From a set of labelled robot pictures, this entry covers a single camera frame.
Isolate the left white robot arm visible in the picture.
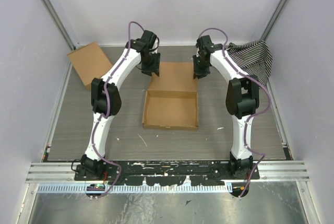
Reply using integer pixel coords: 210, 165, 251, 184
76, 30, 160, 181

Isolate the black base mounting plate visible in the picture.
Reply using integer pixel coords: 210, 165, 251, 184
75, 160, 259, 186

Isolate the brown cardboard box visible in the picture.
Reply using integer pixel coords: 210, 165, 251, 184
67, 42, 113, 91
142, 62, 199, 131

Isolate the aluminium corner post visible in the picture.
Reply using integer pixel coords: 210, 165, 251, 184
260, 0, 289, 41
26, 0, 80, 50

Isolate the striped black white cloth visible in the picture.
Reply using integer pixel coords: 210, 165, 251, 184
227, 40, 273, 86

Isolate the perforated cable duct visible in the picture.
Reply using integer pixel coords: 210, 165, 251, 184
37, 183, 232, 194

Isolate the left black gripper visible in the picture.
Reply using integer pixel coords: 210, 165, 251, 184
141, 51, 161, 77

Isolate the folded brown cardboard box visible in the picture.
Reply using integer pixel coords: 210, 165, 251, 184
67, 42, 113, 91

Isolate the aluminium front rail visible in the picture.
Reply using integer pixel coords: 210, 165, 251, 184
26, 160, 309, 183

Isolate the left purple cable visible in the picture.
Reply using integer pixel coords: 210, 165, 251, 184
91, 20, 122, 199

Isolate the left aluminium corner post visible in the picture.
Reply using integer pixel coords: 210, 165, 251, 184
26, 0, 80, 50

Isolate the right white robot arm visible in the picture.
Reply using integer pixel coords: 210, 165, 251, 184
193, 35, 259, 180

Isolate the right aluminium corner post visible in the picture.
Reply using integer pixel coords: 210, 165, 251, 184
260, 0, 289, 41

